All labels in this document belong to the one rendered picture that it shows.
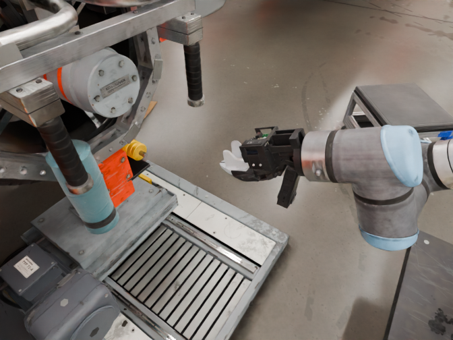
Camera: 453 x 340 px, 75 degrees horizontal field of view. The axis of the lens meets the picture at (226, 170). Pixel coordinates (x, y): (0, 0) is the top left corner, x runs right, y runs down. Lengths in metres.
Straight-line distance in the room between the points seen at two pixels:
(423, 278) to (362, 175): 0.66
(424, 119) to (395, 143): 1.22
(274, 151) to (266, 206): 0.94
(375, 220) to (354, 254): 0.89
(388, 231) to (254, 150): 0.26
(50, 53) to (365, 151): 0.48
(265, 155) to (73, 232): 0.87
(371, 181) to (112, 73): 0.50
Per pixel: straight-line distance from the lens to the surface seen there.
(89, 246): 1.18
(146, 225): 1.26
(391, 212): 0.53
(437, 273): 1.15
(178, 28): 0.68
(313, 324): 1.25
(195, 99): 0.74
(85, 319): 0.88
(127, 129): 0.93
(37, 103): 0.49
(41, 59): 0.52
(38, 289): 0.96
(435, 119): 1.72
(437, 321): 1.07
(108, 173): 0.93
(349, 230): 1.50
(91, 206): 0.78
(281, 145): 0.56
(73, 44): 0.54
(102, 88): 0.64
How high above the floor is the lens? 1.16
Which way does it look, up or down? 45 degrees down
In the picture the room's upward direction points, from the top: straight up
